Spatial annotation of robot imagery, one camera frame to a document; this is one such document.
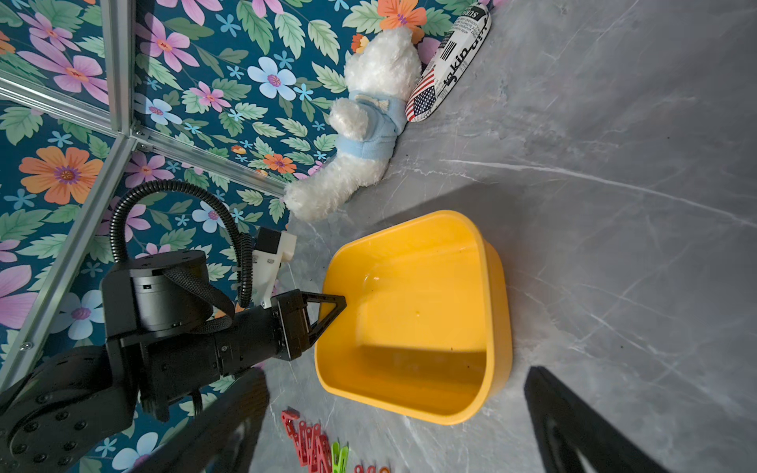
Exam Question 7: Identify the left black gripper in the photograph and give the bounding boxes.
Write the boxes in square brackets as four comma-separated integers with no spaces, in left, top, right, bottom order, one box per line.
[102,250,347,421]

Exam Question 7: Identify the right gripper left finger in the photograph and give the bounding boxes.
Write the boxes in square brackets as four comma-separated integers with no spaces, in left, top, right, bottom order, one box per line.
[133,368,270,472]

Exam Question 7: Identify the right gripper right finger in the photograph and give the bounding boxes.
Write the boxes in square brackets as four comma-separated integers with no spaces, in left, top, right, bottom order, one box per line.
[524,366,666,472]

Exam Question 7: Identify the yellow plastic storage box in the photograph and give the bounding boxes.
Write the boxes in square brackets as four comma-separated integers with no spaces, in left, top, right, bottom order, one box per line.
[315,210,514,426]

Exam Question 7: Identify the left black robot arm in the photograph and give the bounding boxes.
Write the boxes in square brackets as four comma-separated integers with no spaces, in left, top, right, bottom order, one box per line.
[1,181,347,472]

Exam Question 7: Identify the white teddy bear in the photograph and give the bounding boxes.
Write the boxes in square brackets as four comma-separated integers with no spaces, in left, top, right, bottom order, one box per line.
[283,27,422,222]

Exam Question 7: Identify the small printed pouch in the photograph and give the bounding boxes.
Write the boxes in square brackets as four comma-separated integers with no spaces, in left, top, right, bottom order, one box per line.
[405,3,492,122]

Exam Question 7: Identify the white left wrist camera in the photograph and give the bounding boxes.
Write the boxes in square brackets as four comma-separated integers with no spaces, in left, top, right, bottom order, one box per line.
[252,228,297,309]

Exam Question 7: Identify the aluminium corner frame post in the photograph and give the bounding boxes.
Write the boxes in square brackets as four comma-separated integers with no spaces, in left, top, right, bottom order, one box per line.
[100,0,136,135]

